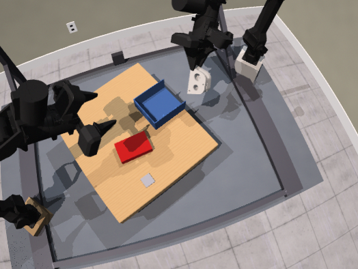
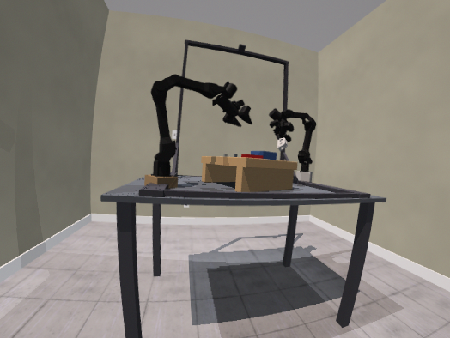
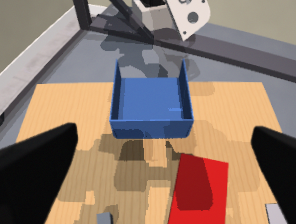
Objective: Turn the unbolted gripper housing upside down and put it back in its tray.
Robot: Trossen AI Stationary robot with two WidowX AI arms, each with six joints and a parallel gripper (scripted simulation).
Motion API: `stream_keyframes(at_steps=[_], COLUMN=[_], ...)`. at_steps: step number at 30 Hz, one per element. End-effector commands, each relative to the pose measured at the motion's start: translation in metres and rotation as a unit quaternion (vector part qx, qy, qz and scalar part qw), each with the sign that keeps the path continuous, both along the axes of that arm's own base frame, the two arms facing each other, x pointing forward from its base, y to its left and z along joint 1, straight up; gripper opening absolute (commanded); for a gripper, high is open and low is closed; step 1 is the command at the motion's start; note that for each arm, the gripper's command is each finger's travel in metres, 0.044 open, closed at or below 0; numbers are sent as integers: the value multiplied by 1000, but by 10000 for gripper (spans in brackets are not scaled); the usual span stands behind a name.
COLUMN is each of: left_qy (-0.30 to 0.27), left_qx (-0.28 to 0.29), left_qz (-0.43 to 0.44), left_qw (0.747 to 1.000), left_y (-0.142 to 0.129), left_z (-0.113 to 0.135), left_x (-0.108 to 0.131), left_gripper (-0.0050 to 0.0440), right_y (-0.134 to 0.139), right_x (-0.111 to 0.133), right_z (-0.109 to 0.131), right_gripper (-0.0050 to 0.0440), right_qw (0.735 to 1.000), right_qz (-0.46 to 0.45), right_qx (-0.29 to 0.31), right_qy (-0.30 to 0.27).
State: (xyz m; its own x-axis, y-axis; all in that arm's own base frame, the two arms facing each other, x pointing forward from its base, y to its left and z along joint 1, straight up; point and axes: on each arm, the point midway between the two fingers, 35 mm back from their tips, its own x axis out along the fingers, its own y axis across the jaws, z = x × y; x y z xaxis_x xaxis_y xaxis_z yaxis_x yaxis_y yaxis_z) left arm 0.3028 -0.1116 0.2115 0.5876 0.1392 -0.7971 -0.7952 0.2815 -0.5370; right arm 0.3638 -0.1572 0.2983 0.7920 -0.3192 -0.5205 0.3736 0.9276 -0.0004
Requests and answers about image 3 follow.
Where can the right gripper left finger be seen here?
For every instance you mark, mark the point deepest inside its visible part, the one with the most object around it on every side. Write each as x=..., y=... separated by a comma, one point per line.
x=32, y=172

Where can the red block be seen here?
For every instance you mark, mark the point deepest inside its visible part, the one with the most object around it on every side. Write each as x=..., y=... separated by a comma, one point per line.
x=200, y=191

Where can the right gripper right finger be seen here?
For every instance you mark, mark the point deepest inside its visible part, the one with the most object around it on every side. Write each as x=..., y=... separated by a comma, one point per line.
x=275, y=153

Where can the blue open-top tray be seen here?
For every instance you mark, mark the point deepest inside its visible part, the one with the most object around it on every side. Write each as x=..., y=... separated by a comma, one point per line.
x=151, y=108

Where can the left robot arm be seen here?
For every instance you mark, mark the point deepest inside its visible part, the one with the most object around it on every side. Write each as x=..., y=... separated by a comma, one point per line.
x=152, y=3

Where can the black metal overhead frame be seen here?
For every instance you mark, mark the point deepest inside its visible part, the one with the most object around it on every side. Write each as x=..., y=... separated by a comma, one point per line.
x=84, y=17

